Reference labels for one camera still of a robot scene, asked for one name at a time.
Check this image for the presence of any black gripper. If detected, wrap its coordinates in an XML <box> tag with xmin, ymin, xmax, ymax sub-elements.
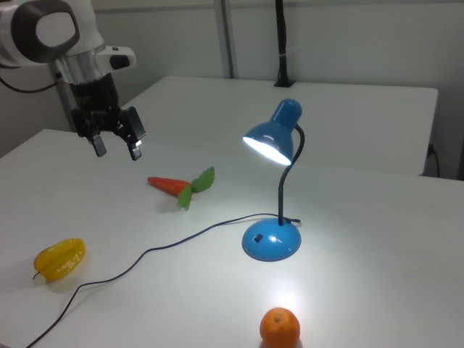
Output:
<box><xmin>70</xmin><ymin>73</ymin><xmax>148</xmax><ymax>162</ymax></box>

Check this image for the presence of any blue desk lamp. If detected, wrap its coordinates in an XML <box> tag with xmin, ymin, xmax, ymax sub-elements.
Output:
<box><xmin>241</xmin><ymin>97</ymin><xmax>306</xmax><ymax>262</ymax></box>

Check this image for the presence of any orange toy carrot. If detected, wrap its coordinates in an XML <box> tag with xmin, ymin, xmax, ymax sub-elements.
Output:
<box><xmin>146</xmin><ymin>165</ymin><xmax>216</xmax><ymax>211</ymax></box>

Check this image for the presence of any yellow toy starfruit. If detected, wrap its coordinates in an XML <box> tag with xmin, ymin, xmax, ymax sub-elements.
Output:
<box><xmin>32</xmin><ymin>237</ymin><xmax>87</xmax><ymax>283</ymax></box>

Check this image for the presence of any orange toy fruit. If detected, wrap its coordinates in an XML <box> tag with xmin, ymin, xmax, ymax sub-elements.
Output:
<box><xmin>259</xmin><ymin>307</ymin><xmax>302</xmax><ymax>348</ymax></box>

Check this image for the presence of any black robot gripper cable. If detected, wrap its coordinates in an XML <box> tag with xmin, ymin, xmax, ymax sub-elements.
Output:
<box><xmin>0</xmin><ymin>74</ymin><xmax>62</xmax><ymax>94</ymax></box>

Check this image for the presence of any black lamp power cable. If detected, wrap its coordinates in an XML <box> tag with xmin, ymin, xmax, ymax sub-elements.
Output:
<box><xmin>25</xmin><ymin>212</ymin><xmax>302</xmax><ymax>348</ymax></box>

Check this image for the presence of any grey partition post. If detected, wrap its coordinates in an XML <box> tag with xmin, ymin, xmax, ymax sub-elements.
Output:
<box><xmin>220</xmin><ymin>0</ymin><xmax>235</xmax><ymax>79</ymax></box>

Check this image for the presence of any black clamped camera stand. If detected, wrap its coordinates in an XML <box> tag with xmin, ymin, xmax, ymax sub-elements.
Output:
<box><xmin>273</xmin><ymin>0</ymin><xmax>296</xmax><ymax>88</ymax></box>

